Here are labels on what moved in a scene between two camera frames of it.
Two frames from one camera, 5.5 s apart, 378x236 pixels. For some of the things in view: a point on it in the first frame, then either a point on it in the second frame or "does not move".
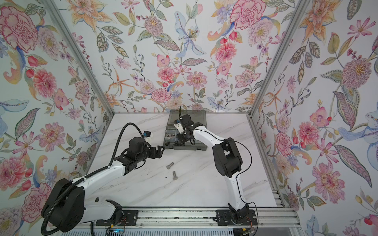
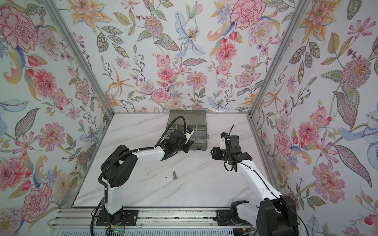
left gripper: [159, 153] to [188, 146]
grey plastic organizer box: [171, 141] does not move
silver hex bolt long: [174, 176] does not move
